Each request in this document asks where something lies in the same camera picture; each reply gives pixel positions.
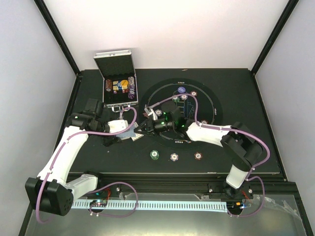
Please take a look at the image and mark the blue patterned card deck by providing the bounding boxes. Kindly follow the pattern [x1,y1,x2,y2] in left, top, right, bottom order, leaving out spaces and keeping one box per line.
[116,127,136,140]

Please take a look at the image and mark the blue white poker chip stack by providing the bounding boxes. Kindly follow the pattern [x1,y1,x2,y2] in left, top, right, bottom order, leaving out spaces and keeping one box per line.
[170,153,179,161]

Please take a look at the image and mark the purple small blind button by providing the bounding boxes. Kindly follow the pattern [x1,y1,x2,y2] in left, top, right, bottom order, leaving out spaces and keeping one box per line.
[177,87,186,94]

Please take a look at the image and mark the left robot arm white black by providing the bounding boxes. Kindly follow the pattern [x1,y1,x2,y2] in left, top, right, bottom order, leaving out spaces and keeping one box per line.
[25,110,133,223]

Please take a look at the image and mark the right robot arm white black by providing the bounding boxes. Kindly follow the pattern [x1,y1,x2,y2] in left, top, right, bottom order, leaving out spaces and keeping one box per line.
[134,118,270,199]

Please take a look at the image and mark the white playing card box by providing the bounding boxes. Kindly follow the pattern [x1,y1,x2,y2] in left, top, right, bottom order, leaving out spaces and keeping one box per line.
[131,134,143,141]

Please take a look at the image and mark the green poker chip stack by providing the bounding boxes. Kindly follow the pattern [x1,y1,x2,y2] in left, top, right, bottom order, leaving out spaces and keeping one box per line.
[150,150,159,160]

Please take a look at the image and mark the purple chip row in case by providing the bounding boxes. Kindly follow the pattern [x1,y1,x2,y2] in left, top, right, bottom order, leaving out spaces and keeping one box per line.
[128,77,136,100]

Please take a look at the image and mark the aluminium poker case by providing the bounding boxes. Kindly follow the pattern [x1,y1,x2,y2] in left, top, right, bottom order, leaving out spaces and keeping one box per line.
[94,50,139,110]

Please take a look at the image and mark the yellow big blind button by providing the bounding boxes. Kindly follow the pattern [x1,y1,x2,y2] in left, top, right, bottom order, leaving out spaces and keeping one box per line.
[121,80,128,88]

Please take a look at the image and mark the blue yellow card box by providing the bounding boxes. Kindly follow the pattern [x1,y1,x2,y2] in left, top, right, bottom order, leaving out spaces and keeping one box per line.
[112,80,128,91]

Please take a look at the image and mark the round black poker mat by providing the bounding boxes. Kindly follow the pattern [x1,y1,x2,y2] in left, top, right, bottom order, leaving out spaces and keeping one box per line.
[138,78,223,148]

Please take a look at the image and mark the brown poker chip stack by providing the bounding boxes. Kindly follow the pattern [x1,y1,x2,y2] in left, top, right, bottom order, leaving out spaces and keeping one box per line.
[194,152,202,160]

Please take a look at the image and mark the brown chip row in case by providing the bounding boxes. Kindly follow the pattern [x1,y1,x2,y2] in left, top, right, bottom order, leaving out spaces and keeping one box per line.
[105,79,113,92]

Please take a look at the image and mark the left controller board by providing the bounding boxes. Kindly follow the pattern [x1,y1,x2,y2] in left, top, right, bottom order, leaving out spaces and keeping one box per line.
[90,200,107,207]

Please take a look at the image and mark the controller board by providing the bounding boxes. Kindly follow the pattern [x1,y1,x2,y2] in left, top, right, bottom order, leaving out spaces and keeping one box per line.
[90,200,107,207]
[226,202,252,209]

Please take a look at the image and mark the right controller board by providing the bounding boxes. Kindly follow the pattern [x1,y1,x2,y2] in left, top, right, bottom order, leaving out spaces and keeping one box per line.
[226,202,252,209]

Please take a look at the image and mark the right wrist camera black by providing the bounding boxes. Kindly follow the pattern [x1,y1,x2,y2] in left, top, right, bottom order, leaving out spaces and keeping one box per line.
[161,101,182,123]

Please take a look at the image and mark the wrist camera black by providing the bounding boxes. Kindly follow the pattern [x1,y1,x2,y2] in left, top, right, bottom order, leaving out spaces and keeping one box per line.
[84,98,104,117]
[161,101,182,123]

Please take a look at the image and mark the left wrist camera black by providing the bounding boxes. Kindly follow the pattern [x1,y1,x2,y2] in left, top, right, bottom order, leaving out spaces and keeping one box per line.
[84,98,104,117]

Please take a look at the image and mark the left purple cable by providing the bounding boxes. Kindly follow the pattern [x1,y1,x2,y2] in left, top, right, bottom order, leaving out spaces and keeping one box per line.
[35,106,138,224]

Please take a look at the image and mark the white slotted cable duct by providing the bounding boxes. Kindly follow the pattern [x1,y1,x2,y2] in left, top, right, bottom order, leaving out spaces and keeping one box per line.
[71,199,227,213]

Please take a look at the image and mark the black frame post left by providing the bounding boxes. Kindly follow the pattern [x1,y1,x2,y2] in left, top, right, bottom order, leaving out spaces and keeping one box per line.
[34,0,80,75]

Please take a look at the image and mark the black frame post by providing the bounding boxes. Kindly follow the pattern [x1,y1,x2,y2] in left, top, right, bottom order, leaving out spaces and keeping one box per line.
[251,0,299,76]
[34,0,80,75]

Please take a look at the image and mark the black aluminium mounting rail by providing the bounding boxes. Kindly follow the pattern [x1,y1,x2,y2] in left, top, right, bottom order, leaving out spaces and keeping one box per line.
[97,174,299,197]

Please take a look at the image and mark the black frame post right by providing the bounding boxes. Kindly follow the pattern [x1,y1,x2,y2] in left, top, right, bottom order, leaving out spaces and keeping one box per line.
[251,0,299,76]

